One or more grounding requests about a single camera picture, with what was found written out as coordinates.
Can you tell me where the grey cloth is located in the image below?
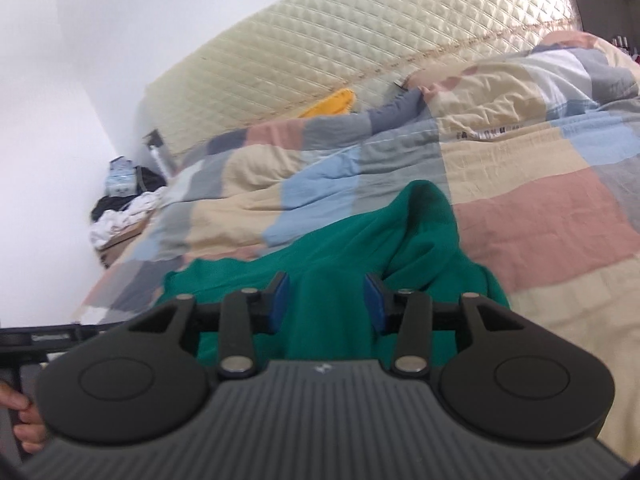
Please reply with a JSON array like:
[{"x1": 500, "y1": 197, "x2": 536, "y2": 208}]
[{"x1": 367, "y1": 91, "x2": 427, "y2": 134}]

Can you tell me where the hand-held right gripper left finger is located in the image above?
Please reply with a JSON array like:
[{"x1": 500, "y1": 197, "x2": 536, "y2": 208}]
[{"x1": 127, "y1": 271, "x2": 292, "y2": 378}]

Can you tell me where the cream quilted headboard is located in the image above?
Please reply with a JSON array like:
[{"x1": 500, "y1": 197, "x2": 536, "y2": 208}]
[{"x1": 137, "y1": 0, "x2": 577, "y2": 161}]

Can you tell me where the green garment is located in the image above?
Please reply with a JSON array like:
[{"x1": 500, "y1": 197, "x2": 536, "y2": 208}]
[{"x1": 156, "y1": 180, "x2": 512, "y2": 367}]

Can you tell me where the cluster of small bottles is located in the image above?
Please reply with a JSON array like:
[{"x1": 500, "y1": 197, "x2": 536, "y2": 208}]
[{"x1": 611, "y1": 34, "x2": 640, "y2": 67}]

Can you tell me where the yellow plush object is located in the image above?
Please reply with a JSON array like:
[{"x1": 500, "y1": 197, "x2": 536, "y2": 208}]
[{"x1": 301, "y1": 88, "x2": 357, "y2": 119}]

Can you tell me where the silver metal stand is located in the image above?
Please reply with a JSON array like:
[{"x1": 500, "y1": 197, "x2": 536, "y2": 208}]
[{"x1": 142, "y1": 129, "x2": 177, "y2": 178}]

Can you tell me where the blue white tissue pack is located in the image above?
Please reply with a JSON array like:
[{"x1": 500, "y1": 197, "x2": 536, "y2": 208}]
[{"x1": 106, "y1": 156, "x2": 137, "y2": 197}]

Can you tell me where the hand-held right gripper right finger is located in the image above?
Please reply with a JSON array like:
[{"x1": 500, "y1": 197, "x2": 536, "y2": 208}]
[{"x1": 364, "y1": 272, "x2": 516, "y2": 378}]

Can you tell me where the person's left hand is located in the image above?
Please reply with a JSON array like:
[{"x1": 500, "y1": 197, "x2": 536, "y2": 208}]
[{"x1": 0, "y1": 382, "x2": 49, "y2": 454}]

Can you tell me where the wooden nightstand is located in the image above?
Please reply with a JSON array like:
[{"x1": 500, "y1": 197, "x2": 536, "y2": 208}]
[{"x1": 99, "y1": 216, "x2": 152, "y2": 269}]

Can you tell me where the crumpled white cloth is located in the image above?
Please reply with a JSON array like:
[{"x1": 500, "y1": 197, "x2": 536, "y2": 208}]
[{"x1": 89, "y1": 186, "x2": 168, "y2": 250}]

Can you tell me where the pastel patchwork blanket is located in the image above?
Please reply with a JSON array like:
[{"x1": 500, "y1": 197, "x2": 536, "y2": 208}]
[{"x1": 70, "y1": 30, "x2": 640, "y2": 461}]

